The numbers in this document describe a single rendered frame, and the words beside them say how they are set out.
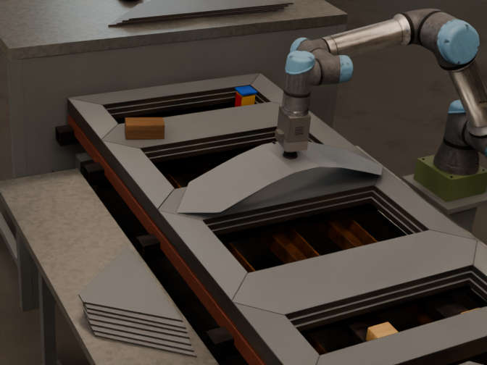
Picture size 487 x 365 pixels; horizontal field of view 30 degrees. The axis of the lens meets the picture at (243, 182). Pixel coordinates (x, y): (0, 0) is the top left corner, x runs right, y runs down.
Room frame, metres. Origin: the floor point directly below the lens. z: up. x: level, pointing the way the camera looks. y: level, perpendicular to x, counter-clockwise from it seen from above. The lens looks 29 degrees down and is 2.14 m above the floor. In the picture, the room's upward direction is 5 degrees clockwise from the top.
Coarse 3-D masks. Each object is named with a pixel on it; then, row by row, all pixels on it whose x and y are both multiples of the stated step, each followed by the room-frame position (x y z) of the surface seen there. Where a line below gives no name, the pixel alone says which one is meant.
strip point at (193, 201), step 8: (192, 192) 2.18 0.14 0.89; (200, 192) 2.17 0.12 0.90; (184, 200) 2.15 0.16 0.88; (192, 200) 2.14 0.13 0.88; (200, 200) 2.14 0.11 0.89; (208, 200) 2.13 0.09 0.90; (184, 208) 2.12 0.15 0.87; (192, 208) 2.11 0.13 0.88; (200, 208) 2.11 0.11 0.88; (208, 208) 2.10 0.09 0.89; (216, 208) 2.09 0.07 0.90
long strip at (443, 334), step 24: (480, 312) 1.77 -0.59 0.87; (384, 336) 1.64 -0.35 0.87; (408, 336) 1.65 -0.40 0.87; (432, 336) 1.66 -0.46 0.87; (456, 336) 1.67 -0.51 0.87; (480, 336) 1.67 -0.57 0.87; (336, 360) 1.54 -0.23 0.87; (360, 360) 1.55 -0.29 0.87; (384, 360) 1.56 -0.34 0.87; (408, 360) 1.57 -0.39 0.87
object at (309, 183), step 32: (192, 96) 2.92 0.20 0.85; (224, 96) 2.97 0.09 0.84; (256, 96) 2.98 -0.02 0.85; (160, 160) 2.48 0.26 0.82; (256, 192) 2.25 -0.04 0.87; (288, 192) 2.27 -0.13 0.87; (320, 192) 2.29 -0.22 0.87; (352, 192) 2.32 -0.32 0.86; (160, 224) 2.09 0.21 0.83; (224, 224) 2.10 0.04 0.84; (256, 224) 2.15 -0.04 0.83; (416, 224) 2.17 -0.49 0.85; (192, 256) 1.92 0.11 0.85; (384, 288) 1.83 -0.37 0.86; (416, 288) 1.87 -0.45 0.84; (448, 288) 1.92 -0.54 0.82; (480, 288) 1.92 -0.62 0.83; (320, 320) 1.73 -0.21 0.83; (448, 352) 1.62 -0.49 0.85; (480, 352) 1.67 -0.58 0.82
